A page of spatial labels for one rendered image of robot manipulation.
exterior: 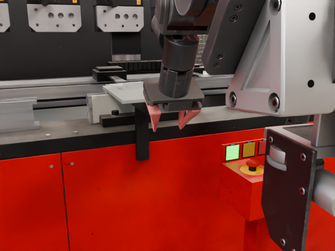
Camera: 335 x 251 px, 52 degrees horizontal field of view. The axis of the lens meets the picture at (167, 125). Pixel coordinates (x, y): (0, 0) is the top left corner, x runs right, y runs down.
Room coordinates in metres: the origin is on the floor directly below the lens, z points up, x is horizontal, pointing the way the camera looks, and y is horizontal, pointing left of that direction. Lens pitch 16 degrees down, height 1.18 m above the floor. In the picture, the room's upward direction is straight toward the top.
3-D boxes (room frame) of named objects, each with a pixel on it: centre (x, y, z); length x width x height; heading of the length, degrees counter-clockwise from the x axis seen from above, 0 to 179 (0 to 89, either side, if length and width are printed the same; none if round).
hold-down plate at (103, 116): (1.15, 0.08, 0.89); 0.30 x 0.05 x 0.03; 112
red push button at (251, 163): (0.94, -0.25, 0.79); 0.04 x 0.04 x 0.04
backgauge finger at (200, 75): (1.46, -0.11, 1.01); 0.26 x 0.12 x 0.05; 22
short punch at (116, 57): (1.19, 0.14, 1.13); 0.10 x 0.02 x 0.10; 112
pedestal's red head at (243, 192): (0.96, -0.29, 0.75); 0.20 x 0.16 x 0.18; 114
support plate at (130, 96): (1.05, 0.09, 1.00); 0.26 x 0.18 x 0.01; 22
